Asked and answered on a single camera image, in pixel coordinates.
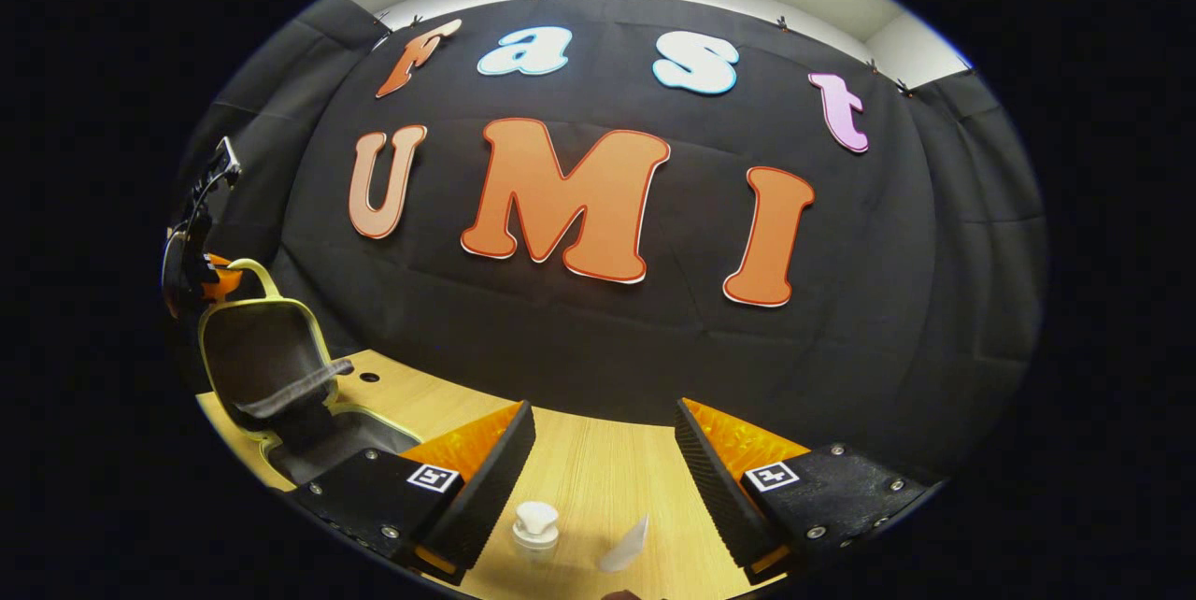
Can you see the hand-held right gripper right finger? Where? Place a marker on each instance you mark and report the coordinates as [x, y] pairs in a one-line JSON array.
[[719, 488]]

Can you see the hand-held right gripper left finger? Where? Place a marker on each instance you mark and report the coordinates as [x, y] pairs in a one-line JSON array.
[[486, 488]]

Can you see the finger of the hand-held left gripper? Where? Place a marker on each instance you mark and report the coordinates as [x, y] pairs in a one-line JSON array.
[[222, 280]]

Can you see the white pump bottle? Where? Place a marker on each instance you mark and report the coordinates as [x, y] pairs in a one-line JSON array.
[[536, 521]]

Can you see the cream small suitcase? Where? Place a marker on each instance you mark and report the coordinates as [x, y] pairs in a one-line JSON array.
[[252, 348]]

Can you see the white squeeze tube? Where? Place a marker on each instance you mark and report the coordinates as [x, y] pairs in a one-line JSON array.
[[626, 546]]

